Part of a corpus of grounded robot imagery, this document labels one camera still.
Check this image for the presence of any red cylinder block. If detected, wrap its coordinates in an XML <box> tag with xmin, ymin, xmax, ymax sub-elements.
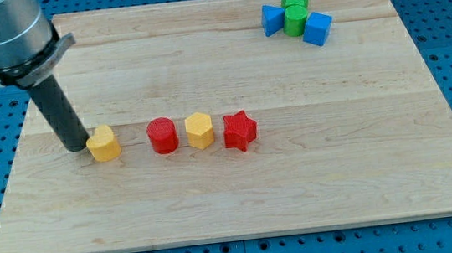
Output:
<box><xmin>146</xmin><ymin>117</ymin><xmax>179</xmax><ymax>154</ymax></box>

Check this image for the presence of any yellow heart block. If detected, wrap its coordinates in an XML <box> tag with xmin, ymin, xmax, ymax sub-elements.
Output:
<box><xmin>85</xmin><ymin>124</ymin><xmax>121</xmax><ymax>163</ymax></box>

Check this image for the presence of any blue triangle block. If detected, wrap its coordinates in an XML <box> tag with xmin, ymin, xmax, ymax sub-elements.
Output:
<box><xmin>261</xmin><ymin>5</ymin><xmax>285</xmax><ymax>37</ymax></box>

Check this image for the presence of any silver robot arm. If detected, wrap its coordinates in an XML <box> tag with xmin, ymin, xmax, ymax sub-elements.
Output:
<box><xmin>0</xmin><ymin>0</ymin><xmax>76</xmax><ymax>89</ymax></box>

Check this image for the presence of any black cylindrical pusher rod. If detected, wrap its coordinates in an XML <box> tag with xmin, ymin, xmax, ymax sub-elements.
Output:
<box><xmin>27</xmin><ymin>75</ymin><xmax>89</xmax><ymax>152</ymax></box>

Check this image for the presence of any blue cube block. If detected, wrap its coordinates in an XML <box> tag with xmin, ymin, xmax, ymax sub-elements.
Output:
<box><xmin>303</xmin><ymin>12</ymin><xmax>333</xmax><ymax>46</ymax></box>

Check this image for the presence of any green cylinder block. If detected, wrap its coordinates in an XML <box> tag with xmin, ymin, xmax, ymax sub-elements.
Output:
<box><xmin>283</xmin><ymin>4</ymin><xmax>308</xmax><ymax>37</ymax></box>

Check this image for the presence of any wooden board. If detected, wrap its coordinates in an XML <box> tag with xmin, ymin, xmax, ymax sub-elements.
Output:
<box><xmin>0</xmin><ymin>0</ymin><xmax>452</xmax><ymax>253</ymax></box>

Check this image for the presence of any yellow hexagon block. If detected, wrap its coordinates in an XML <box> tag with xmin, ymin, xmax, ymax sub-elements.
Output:
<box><xmin>184</xmin><ymin>112</ymin><xmax>215</xmax><ymax>149</ymax></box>

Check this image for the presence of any red star block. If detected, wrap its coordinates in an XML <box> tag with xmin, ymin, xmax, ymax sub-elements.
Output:
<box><xmin>223</xmin><ymin>111</ymin><xmax>258</xmax><ymax>152</ymax></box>

